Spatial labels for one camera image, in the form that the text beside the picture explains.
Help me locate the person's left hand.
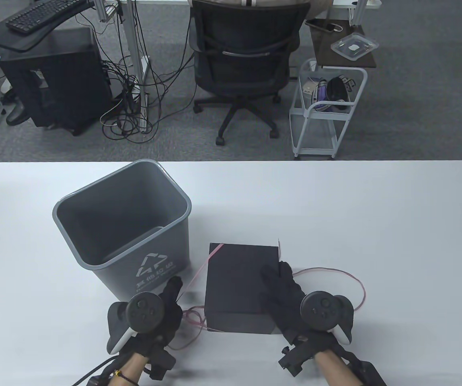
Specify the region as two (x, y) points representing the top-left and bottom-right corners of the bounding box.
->
(114, 277), (184, 358)

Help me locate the person's right hand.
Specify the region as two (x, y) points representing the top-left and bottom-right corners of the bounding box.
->
(260, 261), (336, 354)

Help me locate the black gift box lid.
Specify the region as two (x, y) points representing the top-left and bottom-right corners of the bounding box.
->
(205, 242), (280, 318)

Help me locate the black gift box base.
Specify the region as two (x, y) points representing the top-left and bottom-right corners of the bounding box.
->
(207, 312), (275, 335)

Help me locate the pink ribbon bow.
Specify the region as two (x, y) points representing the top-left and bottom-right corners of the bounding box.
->
(170, 238), (366, 350)

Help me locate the person's right forearm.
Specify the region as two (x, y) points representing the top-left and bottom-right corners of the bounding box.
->
(314, 349), (361, 386)

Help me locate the person's left forearm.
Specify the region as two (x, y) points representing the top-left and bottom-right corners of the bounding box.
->
(110, 352), (152, 386)

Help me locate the black right forearm pack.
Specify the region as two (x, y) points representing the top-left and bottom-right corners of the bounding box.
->
(349, 354), (388, 386)

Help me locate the black left hand controller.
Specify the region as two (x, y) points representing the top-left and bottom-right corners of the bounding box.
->
(106, 292), (165, 355)

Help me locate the black hand controller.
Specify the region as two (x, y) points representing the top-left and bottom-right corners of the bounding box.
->
(299, 292), (354, 345)
(106, 292), (165, 355)

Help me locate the black right hand controller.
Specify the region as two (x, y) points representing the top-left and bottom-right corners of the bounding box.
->
(299, 292), (354, 345)

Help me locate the grey plastic trash bin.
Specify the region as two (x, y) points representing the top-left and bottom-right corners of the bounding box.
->
(52, 159), (192, 304)

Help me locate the black mesh office chair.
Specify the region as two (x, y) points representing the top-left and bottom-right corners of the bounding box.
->
(189, 0), (312, 146)

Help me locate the brown side table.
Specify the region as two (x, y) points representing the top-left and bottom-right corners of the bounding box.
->
(309, 18), (377, 69)

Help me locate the black shoe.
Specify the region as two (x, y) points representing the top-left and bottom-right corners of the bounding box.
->
(6, 103), (31, 126)

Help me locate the clear plastic container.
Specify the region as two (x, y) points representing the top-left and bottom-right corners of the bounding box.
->
(331, 33), (379, 61)

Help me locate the black computer tower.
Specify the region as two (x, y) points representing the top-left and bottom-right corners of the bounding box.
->
(0, 26), (113, 136)

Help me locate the dark smartphone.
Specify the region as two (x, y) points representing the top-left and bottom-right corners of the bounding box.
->
(305, 18), (336, 33)

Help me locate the black keyboard tray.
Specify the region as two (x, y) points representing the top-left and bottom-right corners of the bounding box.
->
(0, 0), (94, 52)

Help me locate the black keyboard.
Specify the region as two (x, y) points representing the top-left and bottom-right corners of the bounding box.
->
(6, 0), (88, 33)

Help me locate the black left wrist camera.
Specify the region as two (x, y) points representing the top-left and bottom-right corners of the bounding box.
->
(146, 346), (177, 380)

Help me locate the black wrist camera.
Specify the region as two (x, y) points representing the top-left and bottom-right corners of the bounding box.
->
(146, 346), (177, 380)
(278, 336), (316, 378)

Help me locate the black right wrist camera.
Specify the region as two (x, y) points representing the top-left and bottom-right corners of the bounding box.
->
(278, 336), (316, 378)

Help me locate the black bead bracelet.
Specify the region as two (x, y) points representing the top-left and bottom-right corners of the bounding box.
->
(112, 369), (139, 384)

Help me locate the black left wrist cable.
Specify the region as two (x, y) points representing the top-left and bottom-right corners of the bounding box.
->
(72, 358), (117, 386)

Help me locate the white wire cart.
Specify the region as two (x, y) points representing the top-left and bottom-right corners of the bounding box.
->
(289, 57), (368, 160)

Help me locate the black cable bundle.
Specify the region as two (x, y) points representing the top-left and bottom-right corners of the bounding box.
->
(94, 0), (195, 142)

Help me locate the white desk frame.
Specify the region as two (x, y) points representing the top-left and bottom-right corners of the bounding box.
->
(118, 0), (382, 134)

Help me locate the aluminium frame post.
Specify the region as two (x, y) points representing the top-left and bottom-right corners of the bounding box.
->
(94, 0), (119, 21)

